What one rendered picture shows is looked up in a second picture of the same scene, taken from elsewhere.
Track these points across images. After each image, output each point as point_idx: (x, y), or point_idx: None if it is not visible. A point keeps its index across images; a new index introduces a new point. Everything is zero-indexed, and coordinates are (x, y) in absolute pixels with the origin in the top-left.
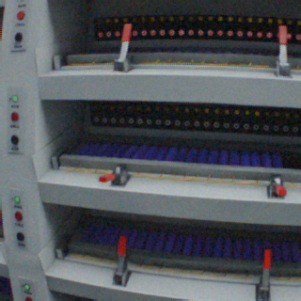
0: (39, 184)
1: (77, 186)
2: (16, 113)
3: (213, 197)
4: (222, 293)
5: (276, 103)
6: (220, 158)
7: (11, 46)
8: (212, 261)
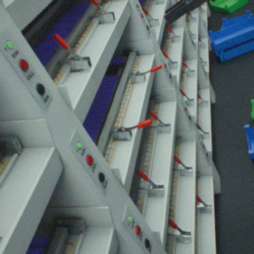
0: (124, 187)
1: (130, 158)
2: (88, 155)
3: (143, 99)
4: (164, 146)
5: (119, 36)
6: (102, 95)
7: (42, 103)
8: (142, 145)
